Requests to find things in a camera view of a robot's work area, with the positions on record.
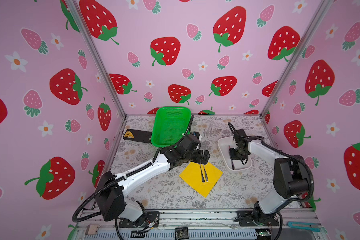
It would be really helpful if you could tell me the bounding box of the silver fork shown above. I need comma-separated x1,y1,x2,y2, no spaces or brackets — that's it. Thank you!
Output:
202,165,209,182

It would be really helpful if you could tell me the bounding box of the yellow paper napkin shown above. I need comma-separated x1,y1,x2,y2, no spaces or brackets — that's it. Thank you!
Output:
180,163,223,198

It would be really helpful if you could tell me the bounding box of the silver spoon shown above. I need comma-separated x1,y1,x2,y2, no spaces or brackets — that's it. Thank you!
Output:
199,164,205,183

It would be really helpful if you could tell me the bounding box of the green plastic basket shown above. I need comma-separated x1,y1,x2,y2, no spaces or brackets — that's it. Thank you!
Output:
151,107,192,148

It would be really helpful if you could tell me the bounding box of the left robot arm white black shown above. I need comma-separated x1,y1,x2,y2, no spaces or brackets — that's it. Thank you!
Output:
72,117,211,223

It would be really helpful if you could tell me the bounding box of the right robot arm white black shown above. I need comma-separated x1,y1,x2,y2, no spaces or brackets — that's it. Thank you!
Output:
228,122,315,226

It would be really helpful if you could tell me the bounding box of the white plastic tray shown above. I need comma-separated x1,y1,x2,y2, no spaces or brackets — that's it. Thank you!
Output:
218,137,253,173

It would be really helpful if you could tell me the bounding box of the black box yellow label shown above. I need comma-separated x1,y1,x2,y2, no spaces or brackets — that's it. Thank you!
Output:
123,129,152,144

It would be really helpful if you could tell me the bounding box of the small black circuit board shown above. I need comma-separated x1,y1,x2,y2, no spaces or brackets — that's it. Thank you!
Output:
175,227,190,240

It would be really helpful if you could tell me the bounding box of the teal utility knife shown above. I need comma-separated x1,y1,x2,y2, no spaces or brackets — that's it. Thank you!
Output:
287,222,320,232

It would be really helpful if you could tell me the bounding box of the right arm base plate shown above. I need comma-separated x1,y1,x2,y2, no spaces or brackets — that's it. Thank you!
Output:
234,211,280,227

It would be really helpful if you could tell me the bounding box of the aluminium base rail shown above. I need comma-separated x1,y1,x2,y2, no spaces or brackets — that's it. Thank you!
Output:
69,208,329,240

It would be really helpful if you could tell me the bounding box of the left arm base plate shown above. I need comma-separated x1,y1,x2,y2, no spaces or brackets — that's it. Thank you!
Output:
118,211,160,228

